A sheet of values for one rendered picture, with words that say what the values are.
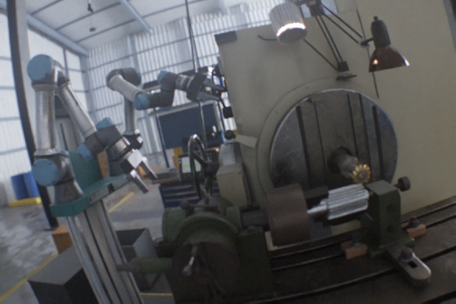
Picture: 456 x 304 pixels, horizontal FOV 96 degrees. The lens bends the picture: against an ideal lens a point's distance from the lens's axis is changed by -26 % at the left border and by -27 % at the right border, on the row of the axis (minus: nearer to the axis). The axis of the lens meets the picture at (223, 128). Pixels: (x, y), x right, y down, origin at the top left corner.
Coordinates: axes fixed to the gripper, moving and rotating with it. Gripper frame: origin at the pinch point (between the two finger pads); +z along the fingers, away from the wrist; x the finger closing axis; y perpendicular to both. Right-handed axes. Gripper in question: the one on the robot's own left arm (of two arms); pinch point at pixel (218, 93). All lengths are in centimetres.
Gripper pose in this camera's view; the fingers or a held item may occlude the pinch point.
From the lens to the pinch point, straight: 125.7
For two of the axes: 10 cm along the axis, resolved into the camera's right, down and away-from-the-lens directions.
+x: 3.5, -9.2, 1.6
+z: 9.2, 3.2, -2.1
